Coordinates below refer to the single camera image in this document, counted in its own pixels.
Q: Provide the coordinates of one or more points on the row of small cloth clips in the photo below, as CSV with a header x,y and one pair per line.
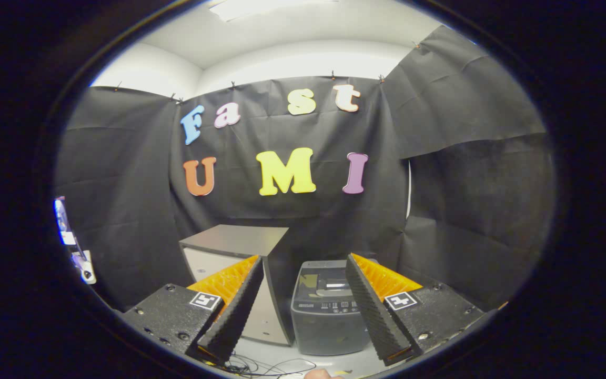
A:
x,y
333,76

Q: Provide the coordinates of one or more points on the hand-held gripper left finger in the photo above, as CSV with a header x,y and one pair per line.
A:
x,y
234,316

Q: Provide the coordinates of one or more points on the dark washing machine lid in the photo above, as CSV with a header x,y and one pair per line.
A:
x,y
313,279

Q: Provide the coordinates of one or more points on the grey washing machine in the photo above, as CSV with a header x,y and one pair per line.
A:
x,y
324,331

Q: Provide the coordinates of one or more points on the small glowing screen device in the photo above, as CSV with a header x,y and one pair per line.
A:
x,y
62,218

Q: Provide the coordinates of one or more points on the small grey cabinet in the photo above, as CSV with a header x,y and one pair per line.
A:
x,y
234,239

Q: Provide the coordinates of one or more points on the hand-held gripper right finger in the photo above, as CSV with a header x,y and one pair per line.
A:
x,y
376,316

